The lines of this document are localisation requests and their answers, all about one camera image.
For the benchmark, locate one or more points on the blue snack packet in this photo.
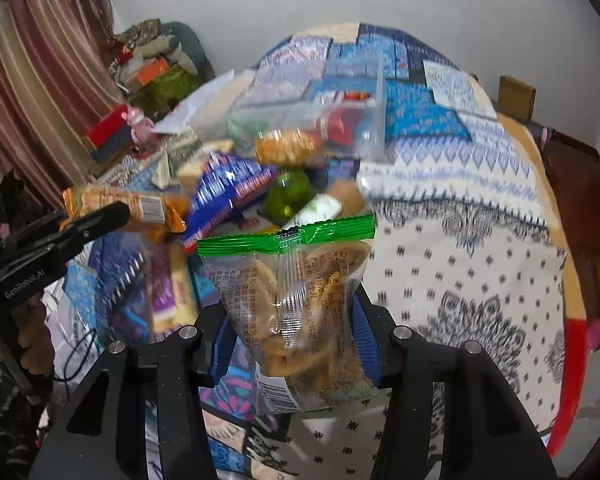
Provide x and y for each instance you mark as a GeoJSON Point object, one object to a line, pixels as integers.
{"type": "Point", "coordinates": [225, 185]}

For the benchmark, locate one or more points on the pink object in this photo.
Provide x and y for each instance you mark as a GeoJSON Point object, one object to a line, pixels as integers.
{"type": "Point", "coordinates": [595, 332]}

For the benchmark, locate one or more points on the camouflage cloth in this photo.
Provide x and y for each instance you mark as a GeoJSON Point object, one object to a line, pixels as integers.
{"type": "Point", "coordinates": [140, 30]}

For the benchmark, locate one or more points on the person's left hand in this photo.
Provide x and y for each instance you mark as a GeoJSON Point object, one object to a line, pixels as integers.
{"type": "Point", "coordinates": [37, 340]}

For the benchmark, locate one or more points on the grey cushion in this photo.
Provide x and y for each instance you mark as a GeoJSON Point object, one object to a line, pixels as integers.
{"type": "Point", "coordinates": [190, 42]}

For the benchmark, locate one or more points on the round cracker packet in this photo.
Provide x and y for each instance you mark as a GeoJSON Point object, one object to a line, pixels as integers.
{"type": "Point", "coordinates": [287, 146]}

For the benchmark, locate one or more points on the green jelly cup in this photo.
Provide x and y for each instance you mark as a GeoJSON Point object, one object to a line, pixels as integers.
{"type": "Point", "coordinates": [287, 195]}

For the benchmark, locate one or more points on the grey plush toy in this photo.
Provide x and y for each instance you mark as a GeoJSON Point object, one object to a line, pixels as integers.
{"type": "Point", "coordinates": [155, 49]}

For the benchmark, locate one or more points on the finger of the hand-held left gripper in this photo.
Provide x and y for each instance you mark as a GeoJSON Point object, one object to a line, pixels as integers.
{"type": "Point", "coordinates": [35, 232]}
{"type": "Point", "coordinates": [105, 217]}

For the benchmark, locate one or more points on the clear plastic container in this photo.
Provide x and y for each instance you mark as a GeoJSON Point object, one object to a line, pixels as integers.
{"type": "Point", "coordinates": [372, 110]}

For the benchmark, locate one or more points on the white pillow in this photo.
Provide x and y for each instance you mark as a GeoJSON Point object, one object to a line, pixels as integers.
{"type": "Point", "coordinates": [190, 105]}

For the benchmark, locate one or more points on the green-topped clear snack bag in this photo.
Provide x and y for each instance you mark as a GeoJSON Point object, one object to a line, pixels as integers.
{"type": "Point", "coordinates": [300, 320]}

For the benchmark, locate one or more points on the orange cracker packet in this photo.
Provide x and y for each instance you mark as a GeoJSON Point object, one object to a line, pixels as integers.
{"type": "Point", "coordinates": [150, 207]}

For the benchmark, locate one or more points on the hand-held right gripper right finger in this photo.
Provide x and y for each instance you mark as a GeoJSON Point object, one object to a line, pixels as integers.
{"type": "Point", "coordinates": [366, 340]}

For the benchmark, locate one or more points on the orange box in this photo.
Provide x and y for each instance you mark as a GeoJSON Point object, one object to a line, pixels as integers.
{"type": "Point", "coordinates": [152, 72]}

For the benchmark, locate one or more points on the red box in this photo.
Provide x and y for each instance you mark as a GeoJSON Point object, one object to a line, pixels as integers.
{"type": "Point", "coordinates": [107, 127]}

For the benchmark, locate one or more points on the yellow purple snack packet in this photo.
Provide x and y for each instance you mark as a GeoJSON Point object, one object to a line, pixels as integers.
{"type": "Point", "coordinates": [172, 285]}

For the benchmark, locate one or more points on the red snack packet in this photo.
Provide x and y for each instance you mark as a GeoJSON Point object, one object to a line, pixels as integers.
{"type": "Point", "coordinates": [337, 125]}

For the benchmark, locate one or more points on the striped brown curtain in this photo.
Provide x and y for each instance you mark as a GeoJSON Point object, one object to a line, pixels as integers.
{"type": "Point", "coordinates": [40, 60]}

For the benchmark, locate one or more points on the grey cloth bag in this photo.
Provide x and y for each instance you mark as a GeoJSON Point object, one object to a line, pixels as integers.
{"type": "Point", "coordinates": [541, 132]}

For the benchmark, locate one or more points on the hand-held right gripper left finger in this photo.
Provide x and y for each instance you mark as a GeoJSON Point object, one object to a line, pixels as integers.
{"type": "Point", "coordinates": [225, 347]}

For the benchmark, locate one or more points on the dark patterned clothing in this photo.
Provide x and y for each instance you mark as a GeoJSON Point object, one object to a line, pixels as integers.
{"type": "Point", "coordinates": [5, 425]}

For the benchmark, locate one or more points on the pink plush toy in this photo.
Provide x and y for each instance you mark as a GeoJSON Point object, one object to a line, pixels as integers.
{"type": "Point", "coordinates": [137, 124]}

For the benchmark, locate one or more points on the cardboard box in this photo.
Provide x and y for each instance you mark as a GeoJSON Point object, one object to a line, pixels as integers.
{"type": "Point", "coordinates": [515, 96]}

